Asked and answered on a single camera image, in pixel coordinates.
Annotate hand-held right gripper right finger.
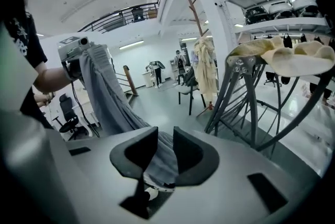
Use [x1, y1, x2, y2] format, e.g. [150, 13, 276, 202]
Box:
[172, 126, 220, 187]

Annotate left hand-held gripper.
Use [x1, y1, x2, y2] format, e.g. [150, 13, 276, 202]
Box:
[57, 35, 107, 80]

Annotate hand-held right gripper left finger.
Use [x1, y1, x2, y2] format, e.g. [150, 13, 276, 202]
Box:
[109, 126, 160, 180]

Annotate grey clothes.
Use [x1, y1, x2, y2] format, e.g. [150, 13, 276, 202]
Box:
[78, 43, 180, 188]

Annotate yellow clothes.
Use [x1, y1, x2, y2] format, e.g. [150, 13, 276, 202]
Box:
[229, 36, 335, 77]

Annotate person's left forearm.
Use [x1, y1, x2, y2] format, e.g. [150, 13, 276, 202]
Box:
[33, 61, 72, 95]

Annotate fluorescent ceiling light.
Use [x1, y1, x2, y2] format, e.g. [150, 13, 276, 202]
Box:
[118, 40, 145, 51]

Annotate black metal railing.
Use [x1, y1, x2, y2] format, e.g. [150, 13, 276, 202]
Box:
[77, 2, 160, 33]

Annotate person's black and white shoe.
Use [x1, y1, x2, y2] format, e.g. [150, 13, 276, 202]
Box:
[143, 178, 176, 201]

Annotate white cabinet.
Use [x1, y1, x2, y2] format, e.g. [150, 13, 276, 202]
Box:
[142, 71, 155, 88]

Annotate white table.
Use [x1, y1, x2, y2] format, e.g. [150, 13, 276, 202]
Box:
[74, 98, 102, 138]

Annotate black office chair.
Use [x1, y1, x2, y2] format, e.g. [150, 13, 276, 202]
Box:
[263, 71, 283, 88]
[52, 93, 90, 141]

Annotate person's black printed shirt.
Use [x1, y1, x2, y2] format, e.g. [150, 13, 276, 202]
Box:
[0, 0, 49, 130]

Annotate black jacket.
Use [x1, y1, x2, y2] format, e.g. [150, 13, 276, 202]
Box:
[182, 65, 197, 87]

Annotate cream garment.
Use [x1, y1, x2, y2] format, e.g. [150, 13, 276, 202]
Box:
[193, 36, 219, 102]

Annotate wooden coat rack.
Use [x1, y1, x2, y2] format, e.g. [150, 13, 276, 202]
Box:
[184, 0, 218, 117]

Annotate grey metal drying rack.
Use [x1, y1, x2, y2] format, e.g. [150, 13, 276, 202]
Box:
[204, 54, 335, 159]

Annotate white metal shelving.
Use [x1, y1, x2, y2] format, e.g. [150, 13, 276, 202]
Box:
[222, 0, 335, 36]

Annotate black rounded shell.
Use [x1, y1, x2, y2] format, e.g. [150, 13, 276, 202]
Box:
[244, 6, 270, 26]

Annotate white rounded shell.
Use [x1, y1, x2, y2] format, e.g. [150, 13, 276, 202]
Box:
[291, 0, 323, 18]
[267, 0, 294, 20]

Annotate brown wooden post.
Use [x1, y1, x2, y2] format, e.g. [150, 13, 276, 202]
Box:
[122, 64, 139, 96]

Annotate black cable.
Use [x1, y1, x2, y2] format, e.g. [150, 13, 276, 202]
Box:
[71, 80, 101, 139]

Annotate grey chair with black frame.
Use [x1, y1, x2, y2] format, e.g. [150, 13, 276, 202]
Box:
[174, 65, 207, 116]

